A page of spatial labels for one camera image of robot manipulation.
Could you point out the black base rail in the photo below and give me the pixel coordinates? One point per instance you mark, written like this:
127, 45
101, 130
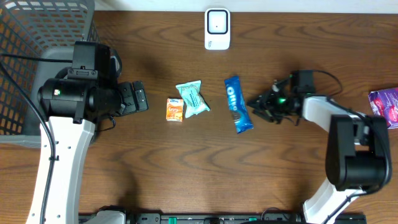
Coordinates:
156, 218

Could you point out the white barcode scanner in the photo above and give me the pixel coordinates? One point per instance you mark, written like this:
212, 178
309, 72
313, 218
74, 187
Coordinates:
217, 29

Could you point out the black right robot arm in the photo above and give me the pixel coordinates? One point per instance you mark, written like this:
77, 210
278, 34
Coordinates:
358, 157

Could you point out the orange snack packet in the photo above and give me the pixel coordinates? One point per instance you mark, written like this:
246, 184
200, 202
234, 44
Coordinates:
174, 110

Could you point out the blue oreo cookie pack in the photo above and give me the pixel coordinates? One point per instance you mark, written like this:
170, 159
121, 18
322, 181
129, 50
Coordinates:
237, 106

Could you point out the red purple liner packet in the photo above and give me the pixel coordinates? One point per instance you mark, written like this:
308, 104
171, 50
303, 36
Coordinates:
384, 103

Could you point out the dark grey plastic mesh basket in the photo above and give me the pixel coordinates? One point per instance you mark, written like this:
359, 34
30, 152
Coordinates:
37, 40

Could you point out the mint green wipes packet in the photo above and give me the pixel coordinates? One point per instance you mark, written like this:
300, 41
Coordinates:
190, 93

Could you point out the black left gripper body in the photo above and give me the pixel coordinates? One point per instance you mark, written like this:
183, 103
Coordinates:
125, 98

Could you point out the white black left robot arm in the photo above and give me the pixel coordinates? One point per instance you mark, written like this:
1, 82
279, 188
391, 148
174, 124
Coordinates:
71, 104

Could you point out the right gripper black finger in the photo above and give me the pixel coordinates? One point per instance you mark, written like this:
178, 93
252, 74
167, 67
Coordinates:
264, 114
258, 101

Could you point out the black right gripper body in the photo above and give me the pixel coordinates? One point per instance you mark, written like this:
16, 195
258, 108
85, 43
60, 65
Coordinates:
273, 103

